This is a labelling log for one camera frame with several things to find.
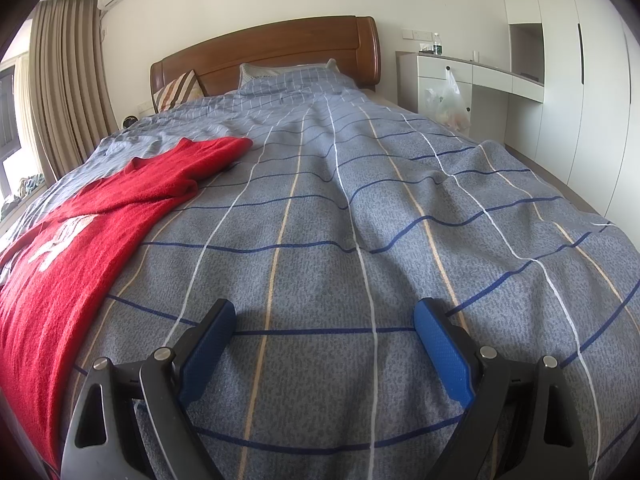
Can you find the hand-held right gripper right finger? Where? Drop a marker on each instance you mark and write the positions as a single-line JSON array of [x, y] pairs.
[[445, 355]]

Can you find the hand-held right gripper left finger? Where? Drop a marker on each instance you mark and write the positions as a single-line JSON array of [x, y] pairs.
[[207, 350]]

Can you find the red sweater with white rabbit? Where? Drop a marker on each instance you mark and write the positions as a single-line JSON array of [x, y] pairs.
[[75, 270]]

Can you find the blue plaid duvet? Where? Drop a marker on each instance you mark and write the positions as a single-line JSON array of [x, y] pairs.
[[350, 210]]

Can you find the small round device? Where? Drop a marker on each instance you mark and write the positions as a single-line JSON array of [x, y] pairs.
[[129, 121]]

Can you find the pile of cloths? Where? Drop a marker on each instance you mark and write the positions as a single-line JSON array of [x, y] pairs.
[[27, 185]]

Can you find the white plastic bag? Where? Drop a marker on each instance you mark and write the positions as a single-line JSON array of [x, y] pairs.
[[450, 105]]

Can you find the striped pillow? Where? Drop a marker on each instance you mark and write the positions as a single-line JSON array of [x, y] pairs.
[[180, 91]]

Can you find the grey pillow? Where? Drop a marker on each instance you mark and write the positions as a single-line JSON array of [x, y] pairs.
[[260, 74]]

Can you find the white desk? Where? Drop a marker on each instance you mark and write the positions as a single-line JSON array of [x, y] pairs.
[[495, 77]]

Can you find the white wardrobe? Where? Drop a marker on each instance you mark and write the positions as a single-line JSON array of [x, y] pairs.
[[560, 85]]

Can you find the beige curtain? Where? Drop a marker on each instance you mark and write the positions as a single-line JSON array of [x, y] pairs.
[[65, 85]]

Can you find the window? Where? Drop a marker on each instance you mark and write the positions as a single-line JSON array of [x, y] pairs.
[[7, 125]]

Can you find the wooden headboard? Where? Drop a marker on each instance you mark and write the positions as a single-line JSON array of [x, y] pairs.
[[280, 50]]

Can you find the green bottle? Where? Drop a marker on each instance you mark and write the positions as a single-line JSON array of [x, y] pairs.
[[438, 44]]

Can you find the wall switch plate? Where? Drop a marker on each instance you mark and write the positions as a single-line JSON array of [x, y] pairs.
[[416, 35]]

